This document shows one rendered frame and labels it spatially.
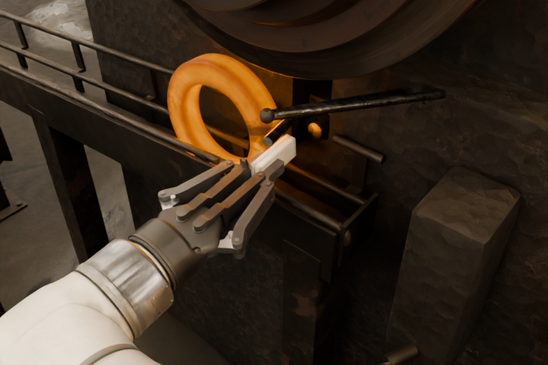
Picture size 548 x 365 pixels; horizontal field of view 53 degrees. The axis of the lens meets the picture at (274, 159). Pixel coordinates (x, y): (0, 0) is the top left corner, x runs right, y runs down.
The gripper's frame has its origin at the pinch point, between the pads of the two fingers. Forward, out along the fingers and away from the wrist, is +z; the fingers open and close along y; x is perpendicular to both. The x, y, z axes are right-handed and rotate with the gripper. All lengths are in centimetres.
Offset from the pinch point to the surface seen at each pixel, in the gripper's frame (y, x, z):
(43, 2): -242, -83, 92
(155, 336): -39, -74, -5
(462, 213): 23.5, 5.3, 0.3
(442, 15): 18.4, 24.6, 0.3
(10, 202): -109, -74, -3
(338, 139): 4.9, 1.0, 6.7
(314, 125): -0.5, -0.7, 9.0
